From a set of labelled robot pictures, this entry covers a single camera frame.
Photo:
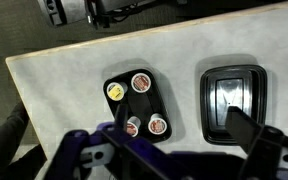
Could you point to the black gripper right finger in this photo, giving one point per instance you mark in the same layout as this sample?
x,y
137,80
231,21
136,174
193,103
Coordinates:
x,y
250,136

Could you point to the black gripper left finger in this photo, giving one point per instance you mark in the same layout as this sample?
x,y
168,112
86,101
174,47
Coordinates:
x,y
130,150

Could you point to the black plastic tray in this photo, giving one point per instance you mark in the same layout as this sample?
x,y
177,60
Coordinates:
x,y
230,100
140,106

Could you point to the yellow lid coffee pod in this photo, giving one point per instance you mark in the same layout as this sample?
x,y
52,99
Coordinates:
x,y
115,91

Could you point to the red lid coffee pod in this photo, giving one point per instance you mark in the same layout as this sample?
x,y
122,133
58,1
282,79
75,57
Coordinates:
x,y
157,125
134,126
140,82

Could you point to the grey equipment box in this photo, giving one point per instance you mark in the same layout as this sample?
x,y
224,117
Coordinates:
x,y
64,10

